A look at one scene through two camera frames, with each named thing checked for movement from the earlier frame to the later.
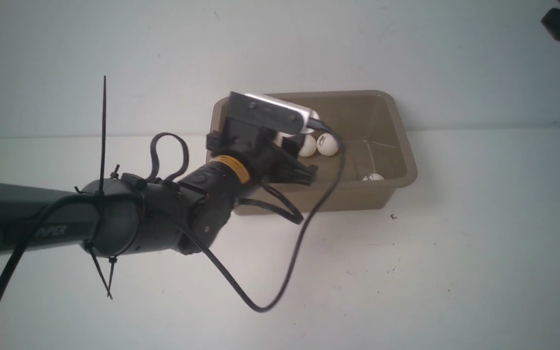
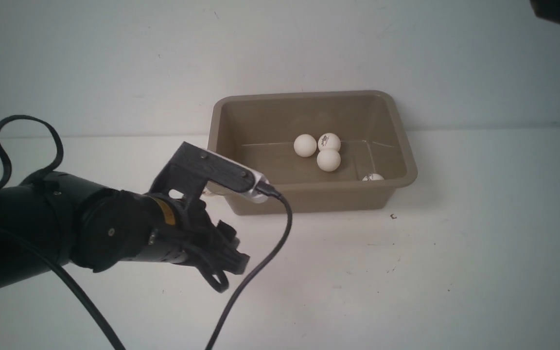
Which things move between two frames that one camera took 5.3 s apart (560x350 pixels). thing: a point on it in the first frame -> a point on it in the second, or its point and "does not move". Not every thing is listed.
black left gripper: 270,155 -> 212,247
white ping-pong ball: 373,177 does not move
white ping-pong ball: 309,147 does not move
